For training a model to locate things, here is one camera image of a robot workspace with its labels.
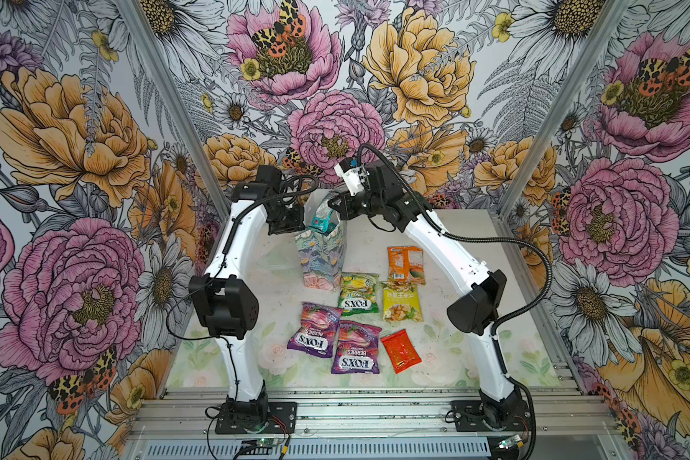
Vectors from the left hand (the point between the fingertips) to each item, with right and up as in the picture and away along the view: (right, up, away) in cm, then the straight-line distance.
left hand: (302, 234), depth 85 cm
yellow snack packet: (+30, -22, +9) cm, 38 cm away
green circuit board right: (+54, -51, -14) cm, 76 cm away
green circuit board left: (-6, -51, -14) cm, 53 cm away
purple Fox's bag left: (+4, -29, +2) cm, 29 cm away
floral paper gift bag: (+6, -6, 0) cm, 9 cm away
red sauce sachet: (+29, -34, -1) cm, 44 cm away
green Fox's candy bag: (+16, -19, +9) cm, 27 cm away
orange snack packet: (+33, -10, +17) cm, 39 cm away
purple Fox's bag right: (+16, -33, -4) cm, 36 cm away
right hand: (+9, +6, -6) cm, 12 cm away
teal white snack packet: (+6, +3, -7) cm, 10 cm away
